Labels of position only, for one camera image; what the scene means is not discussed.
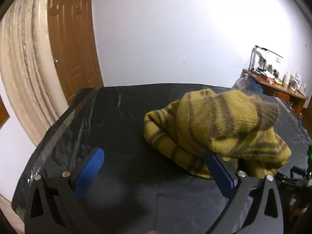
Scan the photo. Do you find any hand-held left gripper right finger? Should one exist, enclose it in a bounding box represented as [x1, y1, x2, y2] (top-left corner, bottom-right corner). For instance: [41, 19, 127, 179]
[203, 149, 284, 234]

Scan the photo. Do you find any yellow striped knit sweater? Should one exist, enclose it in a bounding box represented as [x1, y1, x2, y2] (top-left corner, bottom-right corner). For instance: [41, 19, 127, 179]
[143, 89, 292, 181]

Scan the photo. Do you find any clear plastic bag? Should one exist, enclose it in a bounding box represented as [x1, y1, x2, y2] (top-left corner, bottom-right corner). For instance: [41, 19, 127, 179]
[233, 75, 251, 90]

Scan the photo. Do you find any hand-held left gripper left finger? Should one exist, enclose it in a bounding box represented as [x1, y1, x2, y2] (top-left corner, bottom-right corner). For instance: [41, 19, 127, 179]
[24, 147, 105, 234]

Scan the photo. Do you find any wooden door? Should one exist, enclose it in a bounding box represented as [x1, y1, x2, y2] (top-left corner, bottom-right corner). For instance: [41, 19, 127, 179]
[47, 0, 104, 104]

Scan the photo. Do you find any black metal frame stand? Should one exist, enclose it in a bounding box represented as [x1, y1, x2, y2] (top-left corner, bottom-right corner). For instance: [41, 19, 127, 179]
[249, 45, 284, 75]

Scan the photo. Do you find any wooden desk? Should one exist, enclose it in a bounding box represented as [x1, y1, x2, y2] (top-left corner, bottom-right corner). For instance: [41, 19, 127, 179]
[242, 69, 308, 115]

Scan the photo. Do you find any black plastic table cover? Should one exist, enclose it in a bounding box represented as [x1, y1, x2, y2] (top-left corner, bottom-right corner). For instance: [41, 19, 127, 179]
[11, 83, 311, 234]

